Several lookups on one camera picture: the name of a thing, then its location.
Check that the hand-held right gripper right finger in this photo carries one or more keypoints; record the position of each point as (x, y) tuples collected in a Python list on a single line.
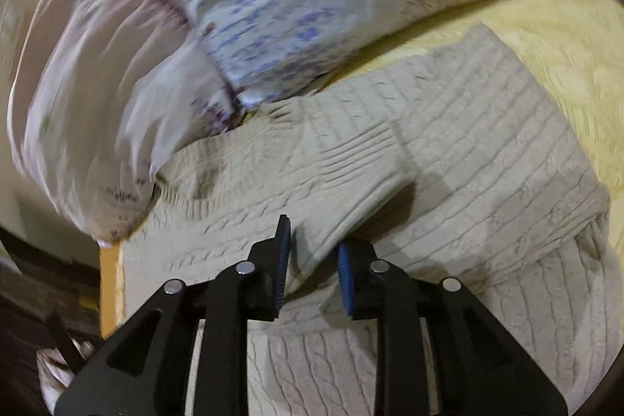
[(345, 279)]

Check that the pale crumpled cloth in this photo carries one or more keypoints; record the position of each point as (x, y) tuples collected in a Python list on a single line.
[(53, 372)]

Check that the yellow patterned bedsheet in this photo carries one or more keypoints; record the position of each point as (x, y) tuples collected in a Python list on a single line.
[(575, 55)]

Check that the floral pillow with tree print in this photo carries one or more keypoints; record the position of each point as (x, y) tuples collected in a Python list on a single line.
[(292, 6)]

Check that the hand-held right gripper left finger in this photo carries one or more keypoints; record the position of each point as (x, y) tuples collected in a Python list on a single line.
[(282, 257)]

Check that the pale pink floral pillow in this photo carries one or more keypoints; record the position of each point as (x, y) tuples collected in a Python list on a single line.
[(97, 104)]

